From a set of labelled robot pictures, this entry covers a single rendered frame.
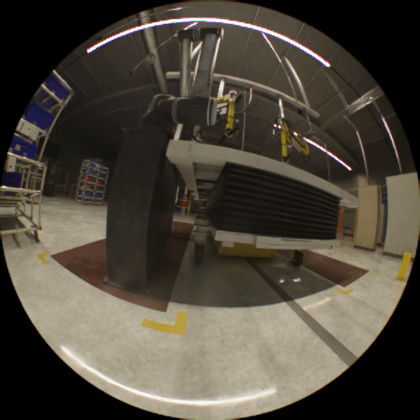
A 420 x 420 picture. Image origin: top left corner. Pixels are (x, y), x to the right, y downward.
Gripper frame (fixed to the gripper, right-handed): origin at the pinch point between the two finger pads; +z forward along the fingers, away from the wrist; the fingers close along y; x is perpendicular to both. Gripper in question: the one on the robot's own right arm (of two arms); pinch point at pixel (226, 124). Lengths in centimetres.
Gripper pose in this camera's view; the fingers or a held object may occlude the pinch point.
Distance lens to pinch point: 149.2
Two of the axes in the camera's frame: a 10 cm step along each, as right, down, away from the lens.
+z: 6.9, 6.1, 4.0
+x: 4.6, 0.6, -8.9
